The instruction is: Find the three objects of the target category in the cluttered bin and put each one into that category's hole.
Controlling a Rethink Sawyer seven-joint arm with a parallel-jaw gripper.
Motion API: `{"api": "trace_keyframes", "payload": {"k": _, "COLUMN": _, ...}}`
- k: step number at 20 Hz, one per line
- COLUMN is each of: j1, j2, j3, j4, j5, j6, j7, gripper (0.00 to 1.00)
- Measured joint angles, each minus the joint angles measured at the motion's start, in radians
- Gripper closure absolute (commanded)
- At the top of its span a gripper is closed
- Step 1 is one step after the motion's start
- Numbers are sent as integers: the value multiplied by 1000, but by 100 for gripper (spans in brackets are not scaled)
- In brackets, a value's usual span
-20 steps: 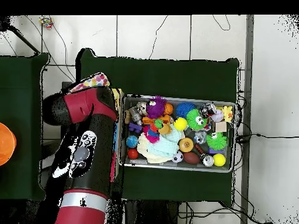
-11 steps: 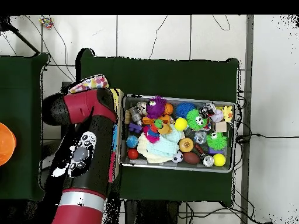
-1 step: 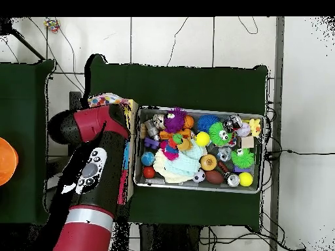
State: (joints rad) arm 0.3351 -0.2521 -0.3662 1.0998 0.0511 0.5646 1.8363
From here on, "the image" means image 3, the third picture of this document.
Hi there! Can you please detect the yellow ball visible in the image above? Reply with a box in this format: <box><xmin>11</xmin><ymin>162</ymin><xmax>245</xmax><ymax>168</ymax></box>
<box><xmin>195</xmin><ymin>131</ymin><xmax>211</xmax><ymax>147</ymax></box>
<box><xmin>238</xmin><ymin>172</ymin><xmax>255</xmax><ymax>188</ymax></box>

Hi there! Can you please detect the orange bowl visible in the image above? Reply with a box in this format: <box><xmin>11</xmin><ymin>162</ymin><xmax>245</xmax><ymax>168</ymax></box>
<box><xmin>0</xmin><ymin>137</ymin><xmax>19</xmax><ymax>186</ymax></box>

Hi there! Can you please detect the brown monkey toy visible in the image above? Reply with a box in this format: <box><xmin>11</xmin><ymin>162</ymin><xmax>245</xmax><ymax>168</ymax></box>
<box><xmin>175</xmin><ymin>135</ymin><xmax>196</xmax><ymax>152</ymax></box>

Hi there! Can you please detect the light teal cloth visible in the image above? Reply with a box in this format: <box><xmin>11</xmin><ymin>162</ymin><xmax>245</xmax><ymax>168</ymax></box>
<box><xmin>156</xmin><ymin>145</ymin><xmax>206</xmax><ymax>184</ymax></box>

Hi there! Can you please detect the small colourful toy on floor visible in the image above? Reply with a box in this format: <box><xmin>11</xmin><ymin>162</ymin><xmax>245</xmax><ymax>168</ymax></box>
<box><xmin>43</xmin><ymin>18</ymin><xmax>61</xmax><ymax>33</ymax></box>

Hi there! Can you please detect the small soccer ball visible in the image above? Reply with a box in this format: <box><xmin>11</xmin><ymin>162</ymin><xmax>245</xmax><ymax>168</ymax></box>
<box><xmin>192</xmin><ymin>169</ymin><xmax>206</xmax><ymax>184</ymax></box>

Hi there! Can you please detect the blue spiky ball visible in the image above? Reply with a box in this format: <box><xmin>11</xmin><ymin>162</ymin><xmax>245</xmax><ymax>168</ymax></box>
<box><xmin>197</xmin><ymin>114</ymin><xmax>220</xmax><ymax>133</ymax></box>

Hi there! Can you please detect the shallow clear bin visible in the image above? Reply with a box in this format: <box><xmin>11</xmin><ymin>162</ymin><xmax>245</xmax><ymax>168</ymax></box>
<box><xmin>133</xmin><ymin>107</ymin><xmax>265</xmax><ymax>194</ymax></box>

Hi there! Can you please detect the small brown football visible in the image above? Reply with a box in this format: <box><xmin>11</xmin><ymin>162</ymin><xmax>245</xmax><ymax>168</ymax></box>
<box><xmin>205</xmin><ymin>169</ymin><xmax>225</xmax><ymax>185</ymax></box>

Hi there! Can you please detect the colourful patterned cloth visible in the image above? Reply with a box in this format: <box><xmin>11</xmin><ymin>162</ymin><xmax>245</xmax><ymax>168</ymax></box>
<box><xmin>87</xmin><ymin>92</ymin><xmax>130</xmax><ymax>109</ymax></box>

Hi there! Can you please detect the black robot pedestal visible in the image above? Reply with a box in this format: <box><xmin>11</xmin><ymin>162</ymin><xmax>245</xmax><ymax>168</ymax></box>
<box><xmin>137</xmin><ymin>224</ymin><xmax>202</xmax><ymax>251</ymax></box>

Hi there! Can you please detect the green spiky ball with eyes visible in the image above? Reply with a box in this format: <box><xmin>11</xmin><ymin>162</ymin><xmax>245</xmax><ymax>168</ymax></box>
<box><xmin>208</xmin><ymin>122</ymin><xmax>233</xmax><ymax>146</ymax></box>

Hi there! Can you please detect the purple spiky monster toy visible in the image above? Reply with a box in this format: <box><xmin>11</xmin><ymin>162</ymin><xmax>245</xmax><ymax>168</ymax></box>
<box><xmin>162</xmin><ymin>107</ymin><xmax>188</xmax><ymax>134</ymax></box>

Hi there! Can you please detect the dark green table cloth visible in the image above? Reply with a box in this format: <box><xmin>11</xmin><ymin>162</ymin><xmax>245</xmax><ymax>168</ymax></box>
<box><xmin>83</xmin><ymin>54</ymin><xmax>269</xmax><ymax>231</ymax></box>

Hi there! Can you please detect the wooden box with three holes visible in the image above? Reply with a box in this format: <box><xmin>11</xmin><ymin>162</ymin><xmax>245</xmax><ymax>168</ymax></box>
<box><xmin>117</xmin><ymin>98</ymin><xmax>139</xmax><ymax>206</ymax></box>

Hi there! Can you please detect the small orange basketball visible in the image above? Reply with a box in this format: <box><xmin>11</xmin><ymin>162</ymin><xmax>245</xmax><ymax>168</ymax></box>
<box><xmin>184</xmin><ymin>114</ymin><xmax>196</xmax><ymax>129</ymax></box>

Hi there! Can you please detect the green covered side table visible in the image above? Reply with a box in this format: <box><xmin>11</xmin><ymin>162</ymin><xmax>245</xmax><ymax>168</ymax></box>
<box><xmin>0</xmin><ymin>59</ymin><xmax>56</xmax><ymax>226</ymax></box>

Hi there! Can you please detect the blue globe ball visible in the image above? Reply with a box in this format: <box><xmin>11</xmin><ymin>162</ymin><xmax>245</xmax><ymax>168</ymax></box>
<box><xmin>141</xmin><ymin>151</ymin><xmax>156</xmax><ymax>167</ymax></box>

